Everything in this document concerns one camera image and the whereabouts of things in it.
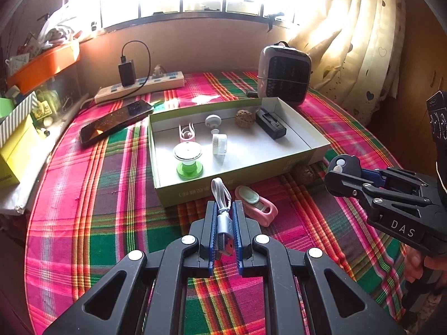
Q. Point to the brown walnut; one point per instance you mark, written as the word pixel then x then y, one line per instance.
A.
pixel 303 173
pixel 241 118

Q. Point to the orange storage box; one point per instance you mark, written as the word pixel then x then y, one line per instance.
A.
pixel 42 64

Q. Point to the black smartphone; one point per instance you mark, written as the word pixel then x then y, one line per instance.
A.
pixel 111 122

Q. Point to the striped cardboard box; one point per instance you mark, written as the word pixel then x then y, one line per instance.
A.
pixel 19 113

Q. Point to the black power adapter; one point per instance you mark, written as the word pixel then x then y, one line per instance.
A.
pixel 126 74

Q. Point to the white round knob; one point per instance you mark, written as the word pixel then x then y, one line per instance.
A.
pixel 213 121

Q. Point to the pink green plaid tablecloth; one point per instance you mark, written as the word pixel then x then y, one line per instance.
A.
pixel 104 199

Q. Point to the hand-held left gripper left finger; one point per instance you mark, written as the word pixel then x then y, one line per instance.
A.
pixel 210 237

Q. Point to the white power strip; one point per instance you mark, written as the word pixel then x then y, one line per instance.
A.
pixel 139 85

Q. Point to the black window clip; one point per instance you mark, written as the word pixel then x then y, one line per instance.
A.
pixel 273 21

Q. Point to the small black plug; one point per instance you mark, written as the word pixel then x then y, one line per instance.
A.
pixel 252 94

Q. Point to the cream heart print curtain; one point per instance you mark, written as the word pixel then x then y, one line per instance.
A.
pixel 352 42

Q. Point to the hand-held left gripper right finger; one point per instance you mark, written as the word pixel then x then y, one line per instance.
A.
pixel 238 237

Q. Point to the yellow cardboard box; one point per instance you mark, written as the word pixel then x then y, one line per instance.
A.
pixel 15 153

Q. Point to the green paper sheet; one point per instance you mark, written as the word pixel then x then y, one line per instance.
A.
pixel 6 107

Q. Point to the white plastic bag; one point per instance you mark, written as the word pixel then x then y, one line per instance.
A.
pixel 57 29

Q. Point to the grey portable heater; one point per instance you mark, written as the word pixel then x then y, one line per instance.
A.
pixel 284 73

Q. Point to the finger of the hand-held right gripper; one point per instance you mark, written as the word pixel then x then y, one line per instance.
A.
pixel 349 186
pixel 377 178

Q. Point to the white plastic wrap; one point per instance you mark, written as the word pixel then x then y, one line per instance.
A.
pixel 15 192

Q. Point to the black round disc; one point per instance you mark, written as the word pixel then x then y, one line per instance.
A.
pixel 344 163

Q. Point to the small beige figurine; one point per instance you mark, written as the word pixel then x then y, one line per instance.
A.
pixel 158 71

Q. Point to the shallow cardboard box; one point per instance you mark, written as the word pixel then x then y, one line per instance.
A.
pixel 258 153

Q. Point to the person's right hand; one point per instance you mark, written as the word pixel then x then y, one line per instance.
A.
pixel 417 267

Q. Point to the black battery charger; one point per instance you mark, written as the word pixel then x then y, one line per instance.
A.
pixel 270 124

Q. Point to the green spool with white top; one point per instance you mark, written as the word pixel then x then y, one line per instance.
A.
pixel 188 155

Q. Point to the pink winder with green pad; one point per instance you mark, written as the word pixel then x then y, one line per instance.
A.
pixel 256 204

